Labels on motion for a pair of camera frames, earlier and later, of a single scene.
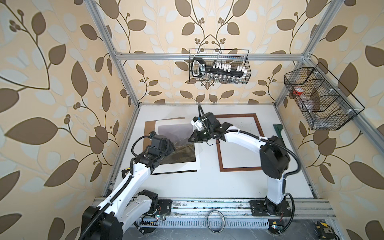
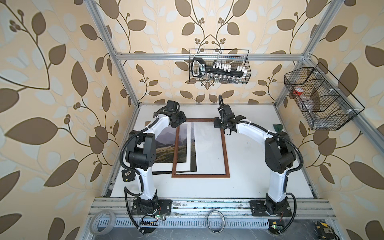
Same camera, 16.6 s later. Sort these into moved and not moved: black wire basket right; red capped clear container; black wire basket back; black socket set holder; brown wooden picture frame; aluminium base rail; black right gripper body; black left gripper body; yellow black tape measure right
Moved: black right gripper body; black left gripper body; brown wooden picture frame
Not moved: black wire basket right; black wire basket back; aluminium base rail; red capped clear container; yellow black tape measure right; black socket set holder
